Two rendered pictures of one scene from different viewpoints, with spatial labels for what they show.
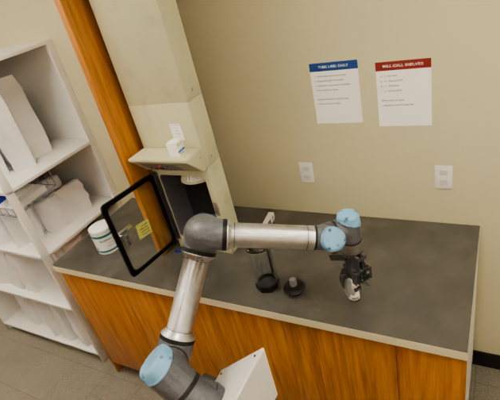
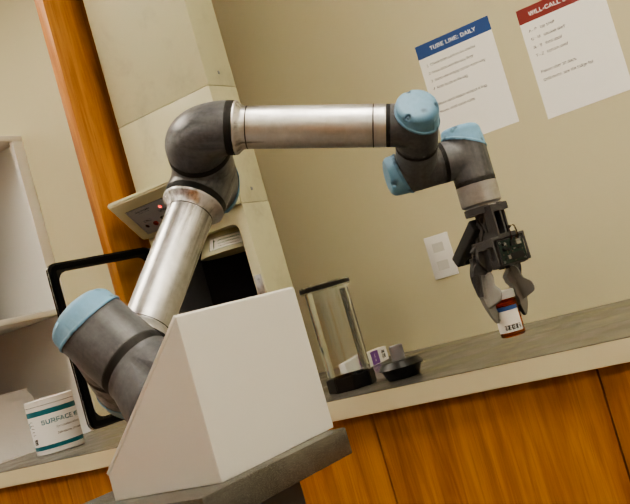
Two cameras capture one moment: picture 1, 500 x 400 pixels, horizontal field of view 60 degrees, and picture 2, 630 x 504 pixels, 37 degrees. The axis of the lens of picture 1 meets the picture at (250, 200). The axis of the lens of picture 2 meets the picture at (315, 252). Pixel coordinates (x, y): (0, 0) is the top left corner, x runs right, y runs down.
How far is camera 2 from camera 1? 118 cm
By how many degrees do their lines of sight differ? 33
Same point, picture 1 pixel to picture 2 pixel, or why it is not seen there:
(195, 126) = not seen: hidden behind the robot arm
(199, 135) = not seen: hidden behind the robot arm
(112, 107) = (92, 130)
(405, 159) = (608, 168)
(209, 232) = (202, 108)
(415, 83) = (586, 24)
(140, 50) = (141, 22)
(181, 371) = (129, 314)
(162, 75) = (171, 52)
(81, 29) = (59, 12)
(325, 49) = (436, 16)
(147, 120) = (146, 143)
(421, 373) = not seen: outside the picture
